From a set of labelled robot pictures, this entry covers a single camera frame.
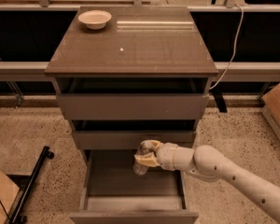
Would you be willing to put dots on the white paper bowl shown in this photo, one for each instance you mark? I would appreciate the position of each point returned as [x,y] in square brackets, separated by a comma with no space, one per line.
[95,19]

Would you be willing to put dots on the wooden box at right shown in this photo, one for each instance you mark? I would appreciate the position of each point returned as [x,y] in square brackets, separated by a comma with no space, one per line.
[271,109]

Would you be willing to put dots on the grey open bottom drawer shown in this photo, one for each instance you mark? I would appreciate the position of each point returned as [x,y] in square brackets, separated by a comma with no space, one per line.
[114,194]

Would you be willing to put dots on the grey middle drawer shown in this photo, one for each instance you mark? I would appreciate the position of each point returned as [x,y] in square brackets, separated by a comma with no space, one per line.
[128,134]

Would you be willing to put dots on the black bracket behind cabinet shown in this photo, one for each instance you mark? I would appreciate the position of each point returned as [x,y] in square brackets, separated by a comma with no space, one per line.
[218,96]

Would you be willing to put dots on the cardboard box at left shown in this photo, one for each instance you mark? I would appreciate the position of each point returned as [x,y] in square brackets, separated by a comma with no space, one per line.
[8,193]

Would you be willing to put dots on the clear plastic water bottle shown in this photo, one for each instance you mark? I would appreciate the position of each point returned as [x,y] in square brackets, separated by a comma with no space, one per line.
[142,158]

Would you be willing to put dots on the black wheeled stand leg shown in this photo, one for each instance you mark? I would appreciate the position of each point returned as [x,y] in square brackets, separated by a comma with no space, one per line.
[27,183]

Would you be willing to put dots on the grey top drawer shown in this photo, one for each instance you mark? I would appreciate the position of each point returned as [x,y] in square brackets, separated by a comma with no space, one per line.
[134,98]

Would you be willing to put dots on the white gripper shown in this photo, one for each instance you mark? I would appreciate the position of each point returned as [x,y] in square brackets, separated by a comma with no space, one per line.
[165,156]

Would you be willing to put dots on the grey drawer cabinet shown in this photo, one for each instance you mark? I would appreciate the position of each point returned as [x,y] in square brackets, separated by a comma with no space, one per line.
[136,42]

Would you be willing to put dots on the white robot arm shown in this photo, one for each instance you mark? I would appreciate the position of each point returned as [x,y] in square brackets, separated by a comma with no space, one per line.
[209,164]

